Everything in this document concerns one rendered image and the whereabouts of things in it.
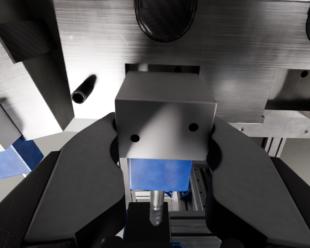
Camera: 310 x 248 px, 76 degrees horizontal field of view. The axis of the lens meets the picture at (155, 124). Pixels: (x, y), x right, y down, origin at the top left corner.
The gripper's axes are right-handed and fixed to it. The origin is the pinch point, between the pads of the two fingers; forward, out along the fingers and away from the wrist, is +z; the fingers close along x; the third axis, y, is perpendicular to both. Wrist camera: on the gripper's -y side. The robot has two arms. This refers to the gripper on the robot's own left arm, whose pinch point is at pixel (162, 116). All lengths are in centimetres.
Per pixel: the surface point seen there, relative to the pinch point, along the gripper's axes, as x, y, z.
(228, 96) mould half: 5.1, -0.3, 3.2
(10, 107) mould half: -14.5, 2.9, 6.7
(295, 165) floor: 97, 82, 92
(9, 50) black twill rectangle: -12.2, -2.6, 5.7
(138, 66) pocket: -1.9, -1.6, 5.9
